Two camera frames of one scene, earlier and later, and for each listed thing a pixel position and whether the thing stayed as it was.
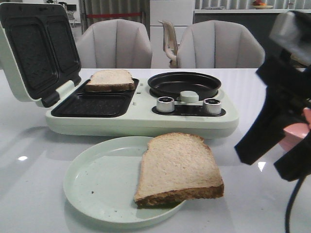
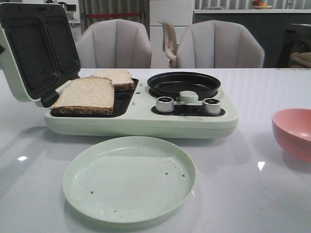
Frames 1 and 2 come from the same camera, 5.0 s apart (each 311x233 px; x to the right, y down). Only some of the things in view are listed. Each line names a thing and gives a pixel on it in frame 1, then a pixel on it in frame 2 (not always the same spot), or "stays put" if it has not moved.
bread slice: (176, 167) -> (85, 95)
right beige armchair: (215, 44) stays put
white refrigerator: (180, 13) stays put
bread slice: (111, 80) stays put
